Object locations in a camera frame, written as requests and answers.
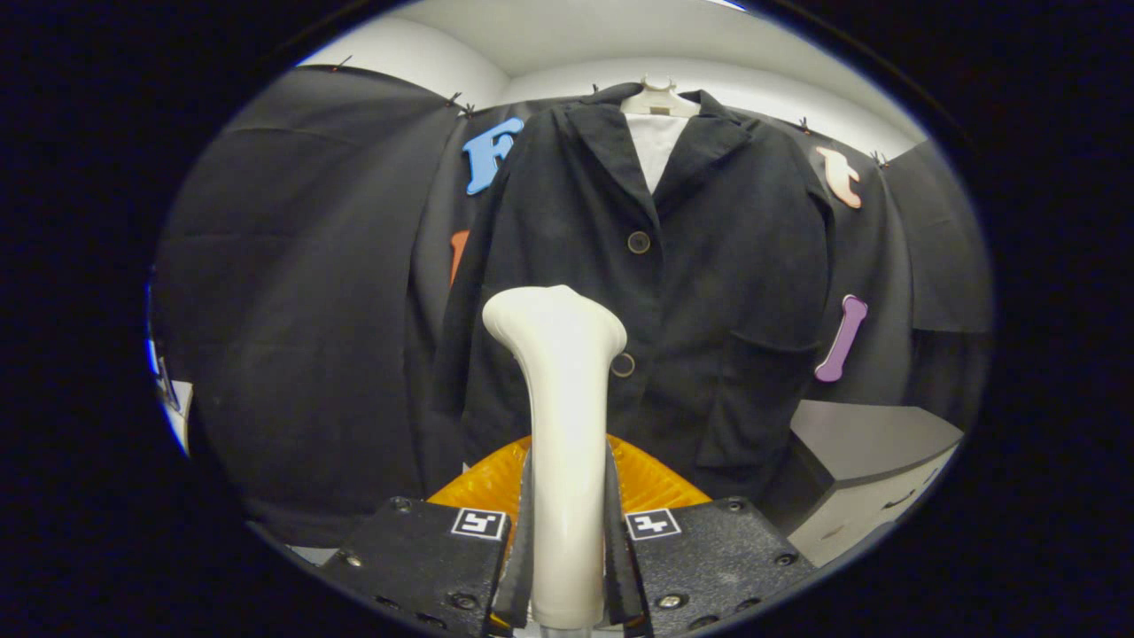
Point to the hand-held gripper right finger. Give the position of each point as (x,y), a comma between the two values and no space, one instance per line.
(709,558)

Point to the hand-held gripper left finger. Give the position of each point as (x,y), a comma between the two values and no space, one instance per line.
(425,558)

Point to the white garment steamer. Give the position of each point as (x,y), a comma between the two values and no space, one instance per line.
(567,399)

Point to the black suit jacket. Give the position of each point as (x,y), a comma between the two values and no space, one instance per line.
(726,266)

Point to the white shirt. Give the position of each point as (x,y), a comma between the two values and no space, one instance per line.
(656,146)

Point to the white clothes hanger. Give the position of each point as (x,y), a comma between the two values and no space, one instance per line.
(657,102)

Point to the grey cabinet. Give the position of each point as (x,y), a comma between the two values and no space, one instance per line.
(859,434)

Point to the black backdrop cloth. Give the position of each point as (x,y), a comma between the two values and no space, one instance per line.
(292,310)

